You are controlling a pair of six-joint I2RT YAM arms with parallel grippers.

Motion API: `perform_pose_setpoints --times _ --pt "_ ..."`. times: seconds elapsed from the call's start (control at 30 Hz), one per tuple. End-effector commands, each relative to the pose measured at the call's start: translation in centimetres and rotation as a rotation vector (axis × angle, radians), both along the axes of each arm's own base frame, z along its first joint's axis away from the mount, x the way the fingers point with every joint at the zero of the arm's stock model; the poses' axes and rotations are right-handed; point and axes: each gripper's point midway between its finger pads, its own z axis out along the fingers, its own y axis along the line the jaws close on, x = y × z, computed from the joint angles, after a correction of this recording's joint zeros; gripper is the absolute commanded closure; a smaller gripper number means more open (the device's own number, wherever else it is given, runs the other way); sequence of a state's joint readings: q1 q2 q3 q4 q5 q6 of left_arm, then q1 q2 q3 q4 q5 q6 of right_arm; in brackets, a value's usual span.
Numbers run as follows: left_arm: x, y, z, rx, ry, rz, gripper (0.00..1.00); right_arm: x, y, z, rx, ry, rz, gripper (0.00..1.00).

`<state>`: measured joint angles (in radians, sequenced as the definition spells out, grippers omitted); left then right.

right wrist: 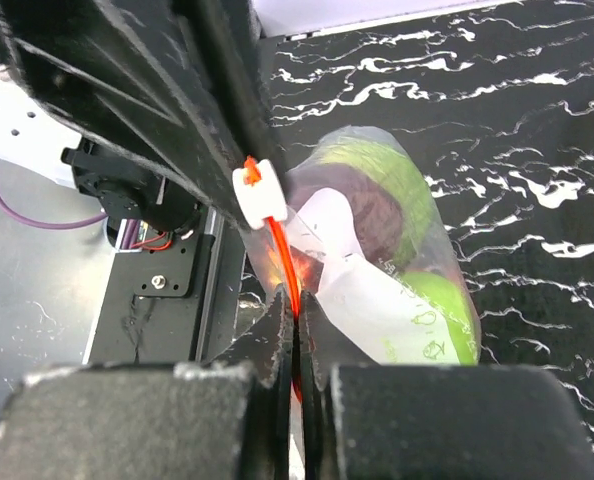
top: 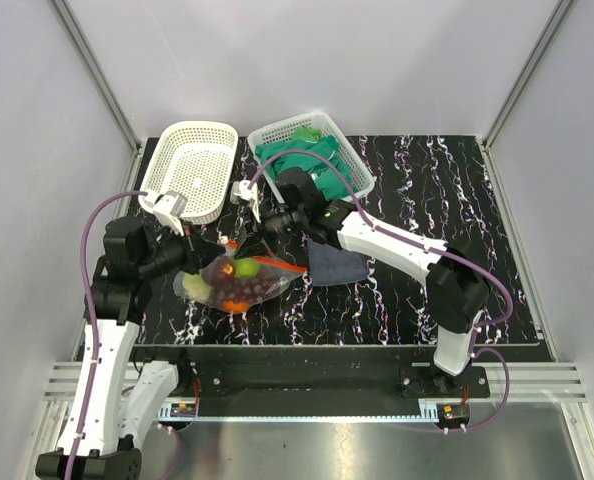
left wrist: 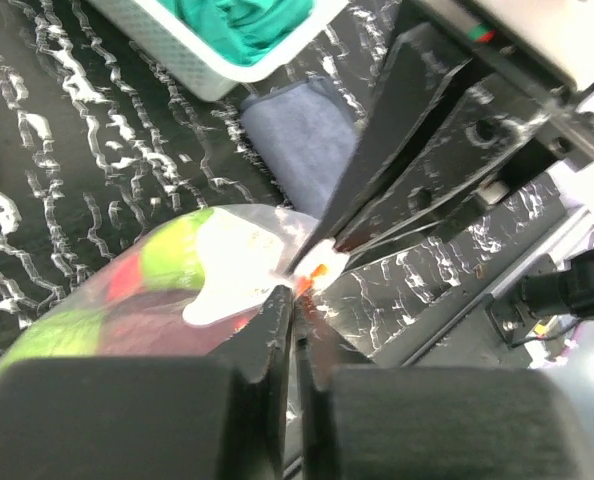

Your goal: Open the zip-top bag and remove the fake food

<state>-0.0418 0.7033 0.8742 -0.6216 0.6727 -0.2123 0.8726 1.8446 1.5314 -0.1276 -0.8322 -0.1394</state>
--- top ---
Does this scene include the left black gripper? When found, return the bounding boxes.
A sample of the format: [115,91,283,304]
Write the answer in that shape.
[138,217,226,279]

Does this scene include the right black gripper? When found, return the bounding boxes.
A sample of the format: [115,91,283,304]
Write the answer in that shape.
[234,202,307,260]

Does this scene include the clear zip top bag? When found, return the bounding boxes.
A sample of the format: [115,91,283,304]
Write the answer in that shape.
[173,241,307,314]

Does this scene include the dark red fake apple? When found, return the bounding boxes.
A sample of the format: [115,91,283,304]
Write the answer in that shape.
[202,256,236,288]

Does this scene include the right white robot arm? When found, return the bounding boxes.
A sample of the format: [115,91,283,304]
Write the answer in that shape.
[231,168,491,397]

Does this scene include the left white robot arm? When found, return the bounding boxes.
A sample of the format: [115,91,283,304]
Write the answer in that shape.
[35,216,225,479]

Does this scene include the pale green fake cabbage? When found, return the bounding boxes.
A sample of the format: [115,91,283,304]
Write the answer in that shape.
[181,273,213,304]

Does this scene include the green fake apple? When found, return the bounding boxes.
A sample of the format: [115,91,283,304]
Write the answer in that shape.
[233,258,261,278]

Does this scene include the purple fake grapes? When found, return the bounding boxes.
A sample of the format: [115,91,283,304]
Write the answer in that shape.
[209,274,282,306]

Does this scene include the orange fake fruit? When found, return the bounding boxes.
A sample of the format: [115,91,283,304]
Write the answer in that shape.
[222,300,251,315]

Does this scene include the grey folded towel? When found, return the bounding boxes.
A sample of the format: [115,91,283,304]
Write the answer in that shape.
[307,239,369,287]

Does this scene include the green cloth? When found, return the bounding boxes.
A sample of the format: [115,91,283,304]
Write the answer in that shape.
[254,125,353,199]

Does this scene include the white oval perforated basket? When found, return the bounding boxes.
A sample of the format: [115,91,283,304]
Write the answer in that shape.
[138,121,238,225]

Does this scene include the white rectangular plastic basket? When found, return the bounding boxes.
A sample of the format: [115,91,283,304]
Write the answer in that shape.
[247,111,374,200]

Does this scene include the left connector box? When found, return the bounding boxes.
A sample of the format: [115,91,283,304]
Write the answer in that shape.
[169,401,198,418]

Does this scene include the connector box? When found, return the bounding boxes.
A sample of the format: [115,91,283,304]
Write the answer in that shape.
[169,401,198,418]
[438,403,470,428]

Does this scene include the black marble pattern mat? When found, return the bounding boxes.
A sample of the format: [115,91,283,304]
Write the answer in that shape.
[81,133,553,362]

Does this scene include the right connector box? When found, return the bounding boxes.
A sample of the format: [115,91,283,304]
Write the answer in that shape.
[438,403,470,428]

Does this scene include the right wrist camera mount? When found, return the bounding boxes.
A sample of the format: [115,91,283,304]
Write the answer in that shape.
[230,180,261,223]

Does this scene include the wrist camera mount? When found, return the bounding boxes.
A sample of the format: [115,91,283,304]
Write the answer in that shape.
[230,180,261,223]
[145,191,187,236]

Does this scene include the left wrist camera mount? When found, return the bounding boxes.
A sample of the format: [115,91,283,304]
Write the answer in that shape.
[145,191,187,236]

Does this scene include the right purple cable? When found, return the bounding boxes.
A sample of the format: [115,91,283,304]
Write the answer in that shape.
[250,148,516,435]

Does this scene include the purple cable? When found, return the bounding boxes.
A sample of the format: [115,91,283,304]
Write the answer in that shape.
[250,148,516,435]
[65,189,151,480]

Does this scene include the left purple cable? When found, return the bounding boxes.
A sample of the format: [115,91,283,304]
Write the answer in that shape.
[65,189,151,480]

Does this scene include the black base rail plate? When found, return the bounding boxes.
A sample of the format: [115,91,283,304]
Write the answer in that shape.
[132,345,490,420]

